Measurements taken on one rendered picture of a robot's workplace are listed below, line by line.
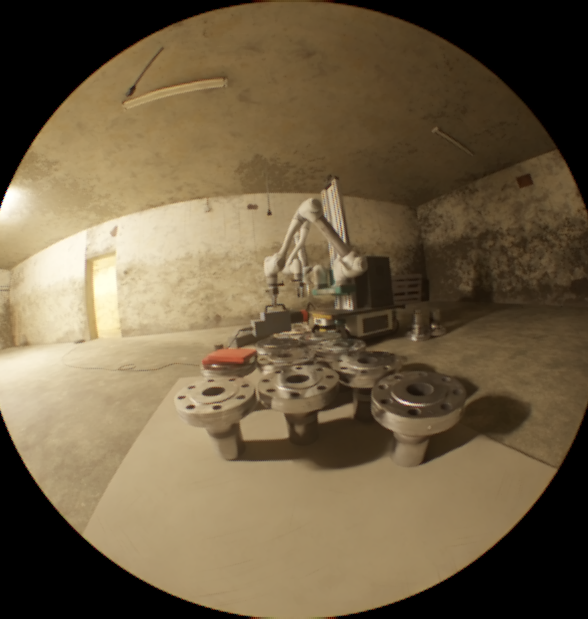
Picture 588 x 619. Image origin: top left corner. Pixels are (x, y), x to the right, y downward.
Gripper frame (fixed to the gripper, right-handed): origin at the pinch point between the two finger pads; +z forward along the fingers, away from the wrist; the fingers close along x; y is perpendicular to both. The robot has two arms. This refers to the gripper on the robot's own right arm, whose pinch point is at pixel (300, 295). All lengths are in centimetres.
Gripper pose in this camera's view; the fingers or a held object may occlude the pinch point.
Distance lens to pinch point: 213.9
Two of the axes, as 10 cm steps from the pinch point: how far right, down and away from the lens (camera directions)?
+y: 9.4, -1.1, 3.1
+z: 1.0, 9.9, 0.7
